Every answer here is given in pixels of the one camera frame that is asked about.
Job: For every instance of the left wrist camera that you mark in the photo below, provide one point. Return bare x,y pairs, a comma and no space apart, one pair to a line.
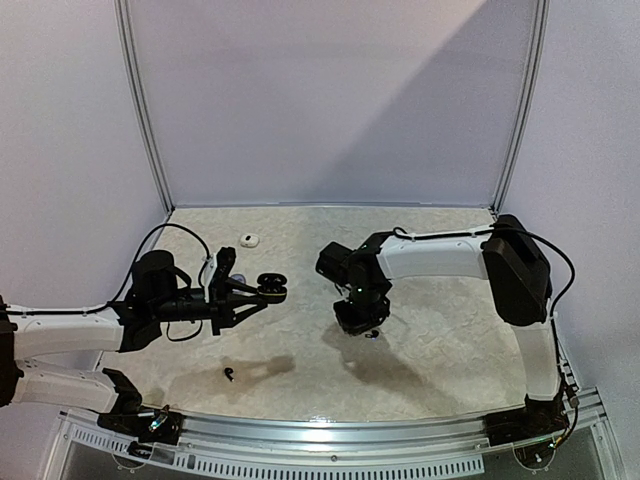
209,277

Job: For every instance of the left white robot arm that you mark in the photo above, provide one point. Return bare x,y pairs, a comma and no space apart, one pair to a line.
160,293

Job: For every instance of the white earbud charging case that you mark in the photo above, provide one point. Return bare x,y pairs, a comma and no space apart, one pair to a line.
249,241

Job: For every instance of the aluminium frame post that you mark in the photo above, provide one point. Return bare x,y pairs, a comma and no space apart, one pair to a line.
136,85
531,71

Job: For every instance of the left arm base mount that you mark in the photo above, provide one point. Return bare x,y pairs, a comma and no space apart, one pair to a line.
129,416

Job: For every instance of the aluminium front rail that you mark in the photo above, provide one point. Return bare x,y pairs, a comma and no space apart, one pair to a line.
214,447

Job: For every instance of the black charging case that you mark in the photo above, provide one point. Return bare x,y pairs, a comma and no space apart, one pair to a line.
272,287

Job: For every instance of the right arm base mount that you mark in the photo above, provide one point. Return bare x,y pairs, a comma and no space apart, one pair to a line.
536,419

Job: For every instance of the right aluminium frame post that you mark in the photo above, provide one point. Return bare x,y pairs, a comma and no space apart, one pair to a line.
531,71

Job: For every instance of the left aluminium frame post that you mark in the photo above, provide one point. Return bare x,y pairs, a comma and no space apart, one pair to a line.
136,85

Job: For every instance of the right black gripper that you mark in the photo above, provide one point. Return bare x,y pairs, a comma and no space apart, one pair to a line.
353,318

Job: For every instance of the blue-grey charging case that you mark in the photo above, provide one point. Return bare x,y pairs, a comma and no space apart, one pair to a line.
238,278

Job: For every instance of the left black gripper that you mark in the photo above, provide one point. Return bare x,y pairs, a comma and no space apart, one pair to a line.
222,306

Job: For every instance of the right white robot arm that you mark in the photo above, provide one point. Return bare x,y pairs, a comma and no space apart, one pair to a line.
504,254

